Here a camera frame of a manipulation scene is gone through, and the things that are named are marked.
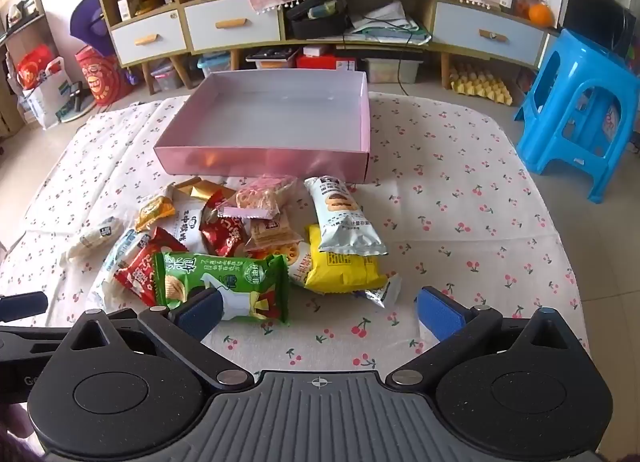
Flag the person's left hand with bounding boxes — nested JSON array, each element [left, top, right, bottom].
[[0, 404, 33, 448]]

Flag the light blue drawer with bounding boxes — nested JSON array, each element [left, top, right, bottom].
[[432, 0, 547, 67]]

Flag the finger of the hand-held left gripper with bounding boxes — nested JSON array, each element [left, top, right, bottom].
[[0, 292, 49, 323]]

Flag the green chips packet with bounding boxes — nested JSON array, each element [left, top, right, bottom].
[[154, 251, 292, 327]]

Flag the gold wrapper snack bar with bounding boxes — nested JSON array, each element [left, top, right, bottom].
[[172, 177, 237, 203]]

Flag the cherry print tablecloth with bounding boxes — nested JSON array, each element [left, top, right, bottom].
[[0, 90, 598, 462]]

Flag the black microwave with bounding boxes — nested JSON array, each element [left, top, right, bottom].
[[557, 0, 638, 58]]

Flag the pink cardboard box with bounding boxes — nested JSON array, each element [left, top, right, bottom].
[[152, 69, 372, 183]]

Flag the yellow egg tray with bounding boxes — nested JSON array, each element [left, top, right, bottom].
[[449, 64, 517, 106]]

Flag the white shopping bag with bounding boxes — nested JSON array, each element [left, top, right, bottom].
[[22, 56, 96, 131]]

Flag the light blue white packet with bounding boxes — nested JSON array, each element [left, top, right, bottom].
[[89, 229, 153, 310]]

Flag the red printed bag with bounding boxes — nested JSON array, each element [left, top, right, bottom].
[[75, 46, 132, 106]]

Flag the grey white cookie packet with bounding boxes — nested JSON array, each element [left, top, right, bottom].
[[304, 176, 389, 257]]

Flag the pile of papers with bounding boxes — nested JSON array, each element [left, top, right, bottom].
[[344, 0, 433, 46]]

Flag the yellow snack packet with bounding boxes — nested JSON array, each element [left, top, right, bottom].
[[274, 224, 390, 295]]

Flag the red snack packet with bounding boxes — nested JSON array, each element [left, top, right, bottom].
[[114, 227, 190, 307], [199, 189, 249, 259]]

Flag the red flat box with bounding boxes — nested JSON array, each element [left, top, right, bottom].
[[295, 54, 359, 73]]

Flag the pink clear snack packet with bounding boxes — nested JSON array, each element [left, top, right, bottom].
[[219, 176, 297, 221]]

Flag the clear storage bin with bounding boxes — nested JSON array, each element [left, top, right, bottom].
[[149, 58, 185, 91], [361, 58, 420, 86]]

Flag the black storage box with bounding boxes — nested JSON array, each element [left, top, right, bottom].
[[286, 0, 351, 41]]

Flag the blue lid storage bin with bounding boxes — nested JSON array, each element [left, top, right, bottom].
[[196, 52, 233, 78]]

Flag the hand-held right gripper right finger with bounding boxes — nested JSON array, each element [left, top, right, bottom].
[[385, 286, 588, 390]]

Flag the small orange snack packet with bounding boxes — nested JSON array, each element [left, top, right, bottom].
[[134, 195, 177, 233]]

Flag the white packet black print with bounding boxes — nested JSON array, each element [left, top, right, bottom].
[[164, 197, 210, 253]]

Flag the clear cracker packet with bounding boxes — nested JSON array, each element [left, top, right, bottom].
[[247, 216, 305, 257]]

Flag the white bun packet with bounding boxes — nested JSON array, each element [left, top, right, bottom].
[[61, 216, 124, 263]]

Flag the white drawer wooden handle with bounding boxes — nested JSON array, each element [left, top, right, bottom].
[[110, 16, 188, 67], [184, 0, 282, 53]]

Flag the red gift bag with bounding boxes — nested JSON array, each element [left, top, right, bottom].
[[16, 44, 55, 91]]

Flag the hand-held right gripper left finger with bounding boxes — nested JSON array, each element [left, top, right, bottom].
[[62, 288, 257, 390]]

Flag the blue plastic stool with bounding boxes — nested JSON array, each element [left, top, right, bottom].
[[514, 29, 640, 205]]

